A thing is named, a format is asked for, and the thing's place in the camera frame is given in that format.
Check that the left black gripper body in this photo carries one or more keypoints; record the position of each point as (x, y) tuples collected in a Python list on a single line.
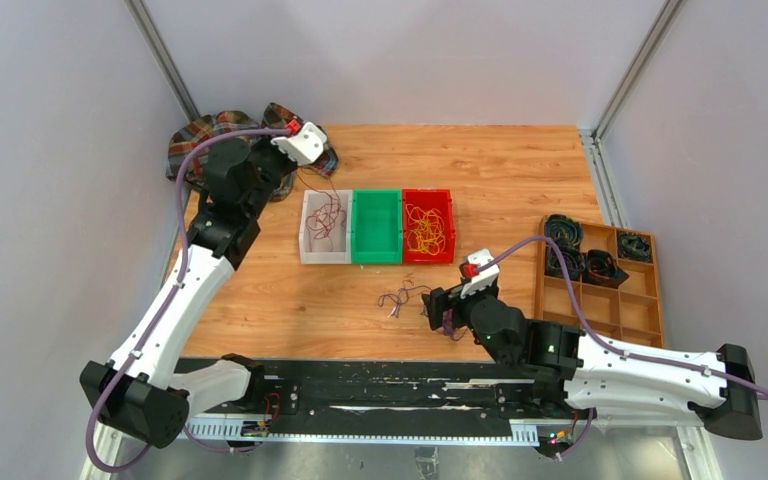
[(273, 164)]

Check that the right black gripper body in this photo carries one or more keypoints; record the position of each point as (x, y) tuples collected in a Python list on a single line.
[(461, 306)]

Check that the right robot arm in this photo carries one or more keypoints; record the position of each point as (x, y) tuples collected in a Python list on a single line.
[(578, 370)]

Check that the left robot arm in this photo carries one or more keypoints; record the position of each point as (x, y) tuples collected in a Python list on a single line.
[(137, 391)]

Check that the plaid cloth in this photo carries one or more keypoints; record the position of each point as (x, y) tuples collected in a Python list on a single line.
[(275, 116)]

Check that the red plastic bin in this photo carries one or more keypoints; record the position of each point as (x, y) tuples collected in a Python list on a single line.
[(429, 233)]

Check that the white plastic bin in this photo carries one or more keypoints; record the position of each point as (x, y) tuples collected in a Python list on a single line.
[(324, 235)]

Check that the green plastic bin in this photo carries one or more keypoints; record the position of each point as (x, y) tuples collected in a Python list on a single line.
[(376, 231)]

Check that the black coiled item lower left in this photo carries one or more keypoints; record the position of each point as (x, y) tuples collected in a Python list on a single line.
[(571, 259)]

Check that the black coiled item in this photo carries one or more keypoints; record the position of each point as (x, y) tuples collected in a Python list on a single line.
[(601, 269), (563, 229), (571, 259), (634, 247)]

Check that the black coiled item upper left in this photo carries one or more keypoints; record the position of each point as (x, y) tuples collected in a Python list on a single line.
[(563, 229)]

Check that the black coiled item centre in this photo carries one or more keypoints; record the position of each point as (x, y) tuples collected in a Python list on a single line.
[(601, 269)]

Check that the wooden compartment tray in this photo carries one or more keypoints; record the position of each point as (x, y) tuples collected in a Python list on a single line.
[(631, 313)]

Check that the black coiled item far right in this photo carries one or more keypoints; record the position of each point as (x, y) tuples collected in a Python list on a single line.
[(634, 247)]

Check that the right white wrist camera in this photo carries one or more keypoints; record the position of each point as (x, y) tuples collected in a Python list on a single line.
[(479, 271)]

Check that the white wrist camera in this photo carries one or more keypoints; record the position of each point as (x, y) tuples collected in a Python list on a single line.
[(303, 145), (479, 271)]

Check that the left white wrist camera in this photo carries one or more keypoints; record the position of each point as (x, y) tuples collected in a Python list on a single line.
[(303, 145)]

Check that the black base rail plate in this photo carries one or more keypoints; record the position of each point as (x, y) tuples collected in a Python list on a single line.
[(403, 399)]

